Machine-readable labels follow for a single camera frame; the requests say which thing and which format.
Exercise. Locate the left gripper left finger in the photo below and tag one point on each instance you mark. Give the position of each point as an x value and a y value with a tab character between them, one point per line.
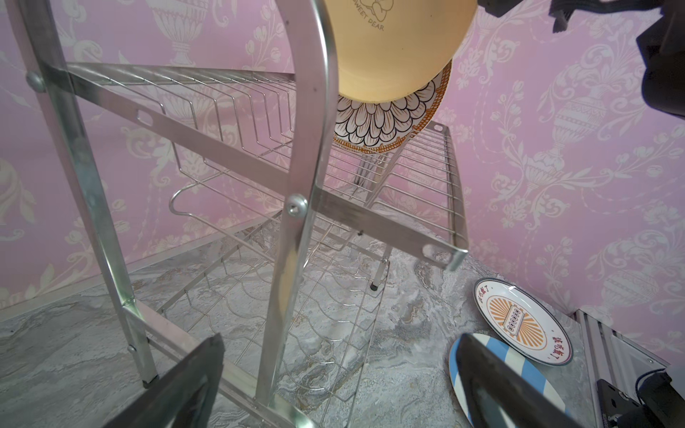
185	396

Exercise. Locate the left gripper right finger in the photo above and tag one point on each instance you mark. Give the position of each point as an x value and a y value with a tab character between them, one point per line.
497	385

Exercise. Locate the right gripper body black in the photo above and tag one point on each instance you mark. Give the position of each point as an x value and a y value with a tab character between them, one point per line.
562	10

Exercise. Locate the blue striped plate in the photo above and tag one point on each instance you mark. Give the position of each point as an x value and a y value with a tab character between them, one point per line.
508	374

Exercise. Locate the yellow bear plate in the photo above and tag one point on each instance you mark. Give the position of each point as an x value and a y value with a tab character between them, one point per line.
387	50

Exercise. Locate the steel two-tier dish rack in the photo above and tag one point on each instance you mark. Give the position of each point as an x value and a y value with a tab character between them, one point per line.
256	110

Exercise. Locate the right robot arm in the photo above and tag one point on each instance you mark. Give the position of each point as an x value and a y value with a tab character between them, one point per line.
661	45

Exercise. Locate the right orange sunburst plate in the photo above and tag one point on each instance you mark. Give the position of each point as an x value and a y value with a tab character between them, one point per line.
522	322

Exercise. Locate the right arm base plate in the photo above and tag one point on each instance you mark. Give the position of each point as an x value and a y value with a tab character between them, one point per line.
618	409

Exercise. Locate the aluminium mounting rail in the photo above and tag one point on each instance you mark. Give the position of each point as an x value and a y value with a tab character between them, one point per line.
614	358

